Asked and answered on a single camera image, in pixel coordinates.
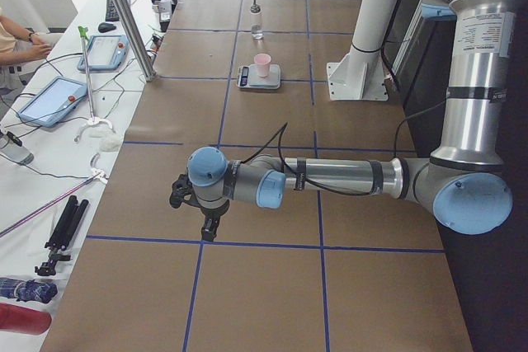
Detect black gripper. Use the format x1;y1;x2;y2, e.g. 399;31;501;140
169;174;229;242

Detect pink paper cup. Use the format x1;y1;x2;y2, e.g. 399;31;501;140
253;53;271;77

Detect glass sauce bottle metal spout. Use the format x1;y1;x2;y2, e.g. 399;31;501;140
250;0;263;40

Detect digital kitchen scale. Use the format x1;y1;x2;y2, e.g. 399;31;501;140
236;64;281;90

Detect seated person's hands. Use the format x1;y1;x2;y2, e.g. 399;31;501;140
28;32;52;61

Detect black folded tripod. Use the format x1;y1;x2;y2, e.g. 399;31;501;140
35;195;89;276

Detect blue folded umbrella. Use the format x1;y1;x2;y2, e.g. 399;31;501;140
1;277;58;303

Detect blue teach pendant near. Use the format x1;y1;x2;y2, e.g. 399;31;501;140
17;77;87;128

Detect blue teach pendant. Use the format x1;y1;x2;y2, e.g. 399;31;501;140
82;35;130;72
17;77;87;128

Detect blue teach pendant far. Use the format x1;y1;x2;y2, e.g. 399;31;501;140
82;35;130;72

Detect grey handheld device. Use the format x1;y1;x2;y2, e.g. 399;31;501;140
1;132;34;165

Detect red fire extinguisher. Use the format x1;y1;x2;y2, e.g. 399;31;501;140
1;303;52;335

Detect black computer mouse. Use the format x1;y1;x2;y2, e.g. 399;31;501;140
97;21;116;33

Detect metal grabber stick green tip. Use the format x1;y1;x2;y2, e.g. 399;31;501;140
74;26;114;143

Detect black keyboard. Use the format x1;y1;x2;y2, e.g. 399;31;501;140
105;0;132;22

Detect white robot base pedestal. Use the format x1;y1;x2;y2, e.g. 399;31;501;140
327;0;397;101

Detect aluminium frame post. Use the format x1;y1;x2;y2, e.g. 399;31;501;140
112;0;156;82

